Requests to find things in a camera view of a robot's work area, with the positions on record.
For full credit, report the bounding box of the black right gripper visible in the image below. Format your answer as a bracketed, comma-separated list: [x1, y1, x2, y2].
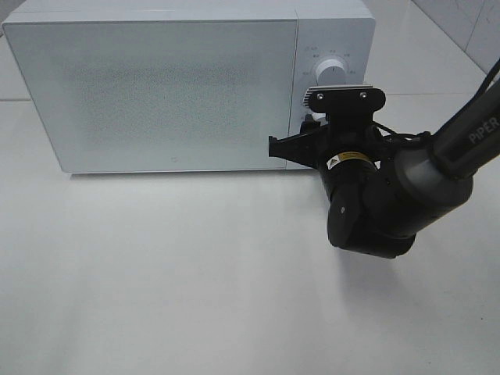
[268, 87, 386, 170]

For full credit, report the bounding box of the white timer knob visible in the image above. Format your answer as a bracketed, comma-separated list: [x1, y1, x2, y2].
[304, 112, 326, 122]

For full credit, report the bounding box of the white microwave door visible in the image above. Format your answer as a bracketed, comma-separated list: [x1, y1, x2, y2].
[5, 20, 296, 173]

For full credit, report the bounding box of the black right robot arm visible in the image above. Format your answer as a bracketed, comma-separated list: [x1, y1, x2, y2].
[279, 65, 499, 259]

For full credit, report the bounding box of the upper white control knob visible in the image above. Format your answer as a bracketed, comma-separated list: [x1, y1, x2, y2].
[314, 56, 347, 86]

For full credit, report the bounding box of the white microwave oven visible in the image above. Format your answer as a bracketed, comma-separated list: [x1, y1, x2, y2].
[1, 0, 377, 176]

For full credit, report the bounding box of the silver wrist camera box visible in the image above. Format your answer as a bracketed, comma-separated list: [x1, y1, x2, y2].
[302, 84, 373, 106]

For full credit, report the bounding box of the black camera cable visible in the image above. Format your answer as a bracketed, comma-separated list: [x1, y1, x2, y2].
[370, 58, 500, 173]

